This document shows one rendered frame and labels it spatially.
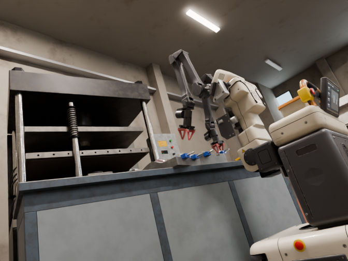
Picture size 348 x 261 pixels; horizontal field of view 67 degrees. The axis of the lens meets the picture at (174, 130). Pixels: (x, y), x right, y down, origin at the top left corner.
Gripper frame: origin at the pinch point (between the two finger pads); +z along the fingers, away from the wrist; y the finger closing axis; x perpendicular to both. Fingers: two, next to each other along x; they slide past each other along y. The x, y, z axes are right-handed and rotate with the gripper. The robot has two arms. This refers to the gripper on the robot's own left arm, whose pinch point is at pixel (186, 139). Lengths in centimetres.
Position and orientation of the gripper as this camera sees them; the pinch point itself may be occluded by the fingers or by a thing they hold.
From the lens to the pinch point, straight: 181.0
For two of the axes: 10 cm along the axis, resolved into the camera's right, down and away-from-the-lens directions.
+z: -0.9, 9.9, -0.6
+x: 7.2, 0.2, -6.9
